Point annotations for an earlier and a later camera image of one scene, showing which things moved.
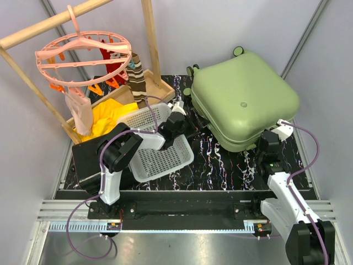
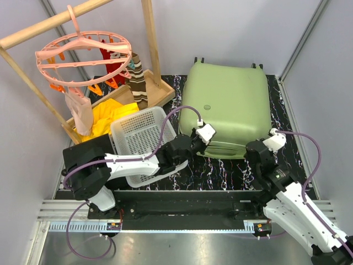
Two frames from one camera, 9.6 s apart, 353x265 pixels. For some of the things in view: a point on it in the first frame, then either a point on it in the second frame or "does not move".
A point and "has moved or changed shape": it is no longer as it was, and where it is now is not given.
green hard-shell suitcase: [240, 97] has moved or changed shape
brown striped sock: [137, 80] does not move
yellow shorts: [106, 114] does not move
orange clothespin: [96, 89] does not move
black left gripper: [192, 127] → [194, 134]
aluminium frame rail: [74, 217] does not move
